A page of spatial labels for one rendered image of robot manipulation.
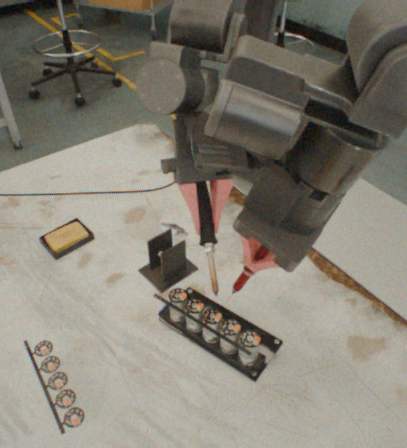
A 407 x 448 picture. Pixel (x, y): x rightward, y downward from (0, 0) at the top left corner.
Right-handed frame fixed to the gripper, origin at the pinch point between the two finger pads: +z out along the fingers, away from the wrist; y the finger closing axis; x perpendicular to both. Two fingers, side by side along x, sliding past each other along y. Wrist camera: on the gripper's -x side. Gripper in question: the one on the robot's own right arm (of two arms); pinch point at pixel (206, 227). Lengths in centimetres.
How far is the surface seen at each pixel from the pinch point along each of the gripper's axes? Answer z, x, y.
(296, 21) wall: -82, 310, 124
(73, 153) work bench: -8.7, 42.1, -21.9
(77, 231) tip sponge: 2.9, 18.2, -19.5
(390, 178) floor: 21, 143, 109
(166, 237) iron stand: 3.3, 9.5, -5.0
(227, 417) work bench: 20.9, -11.0, -0.6
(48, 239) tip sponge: 3.5, 17.1, -24.2
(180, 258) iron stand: 6.4, 7.9, -3.3
